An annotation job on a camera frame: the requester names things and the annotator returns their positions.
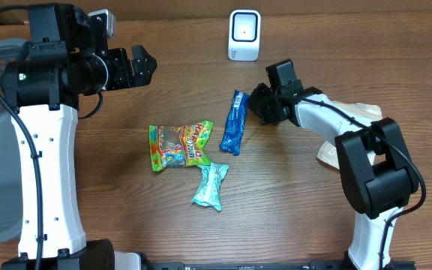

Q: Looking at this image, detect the beige cookie pouch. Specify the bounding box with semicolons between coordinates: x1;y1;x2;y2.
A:
316;101;383;170

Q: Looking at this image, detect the white barcode scanner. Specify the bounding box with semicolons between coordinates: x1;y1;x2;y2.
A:
228;9;261;62

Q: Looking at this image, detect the teal white snack packet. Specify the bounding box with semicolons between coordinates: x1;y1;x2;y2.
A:
192;163;229;212

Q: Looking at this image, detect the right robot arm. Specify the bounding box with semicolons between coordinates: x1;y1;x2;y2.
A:
249;59;426;269

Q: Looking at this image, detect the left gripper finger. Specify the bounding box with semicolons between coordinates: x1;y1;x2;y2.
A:
132;65;157;87
131;45;158;70

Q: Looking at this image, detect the blue snack packet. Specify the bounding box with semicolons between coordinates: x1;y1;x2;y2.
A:
219;90;250;156

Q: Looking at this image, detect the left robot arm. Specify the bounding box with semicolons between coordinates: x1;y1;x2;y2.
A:
0;3;157;269

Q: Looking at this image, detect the green Haribo candy bag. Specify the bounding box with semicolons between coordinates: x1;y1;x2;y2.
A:
148;121;213;172

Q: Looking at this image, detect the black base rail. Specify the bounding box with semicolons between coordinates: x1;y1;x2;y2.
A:
140;260;418;270

